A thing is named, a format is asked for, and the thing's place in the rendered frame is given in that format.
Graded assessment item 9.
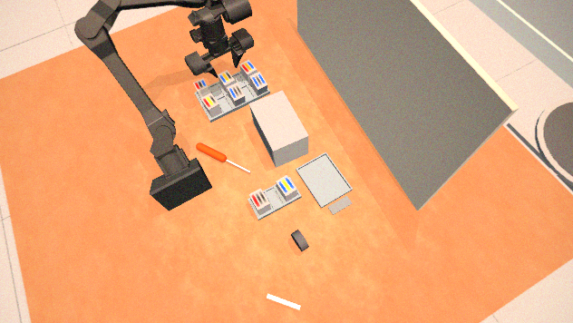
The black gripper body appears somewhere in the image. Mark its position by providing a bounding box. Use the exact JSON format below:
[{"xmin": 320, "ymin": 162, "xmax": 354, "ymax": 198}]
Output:
[{"xmin": 184, "ymin": 27, "xmax": 254, "ymax": 76}]

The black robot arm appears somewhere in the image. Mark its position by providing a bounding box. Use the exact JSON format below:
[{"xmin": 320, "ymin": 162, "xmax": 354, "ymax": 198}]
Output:
[{"xmin": 74, "ymin": 0, "xmax": 253, "ymax": 180}]

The white flat bar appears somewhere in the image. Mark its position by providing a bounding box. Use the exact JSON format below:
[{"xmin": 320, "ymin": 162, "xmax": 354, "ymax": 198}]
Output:
[{"xmin": 267, "ymin": 293, "xmax": 301, "ymax": 310}]

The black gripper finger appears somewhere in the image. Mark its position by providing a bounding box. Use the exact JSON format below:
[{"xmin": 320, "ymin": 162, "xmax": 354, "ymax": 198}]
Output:
[
  {"xmin": 205, "ymin": 64, "xmax": 218, "ymax": 78},
  {"xmin": 231, "ymin": 48, "xmax": 246, "ymax": 68}
]

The orange-handled screwdriver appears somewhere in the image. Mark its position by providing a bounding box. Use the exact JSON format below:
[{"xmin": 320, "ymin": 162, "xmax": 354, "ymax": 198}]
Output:
[{"xmin": 196, "ymin": 142, "xmax": 251, "ymax": 173}]

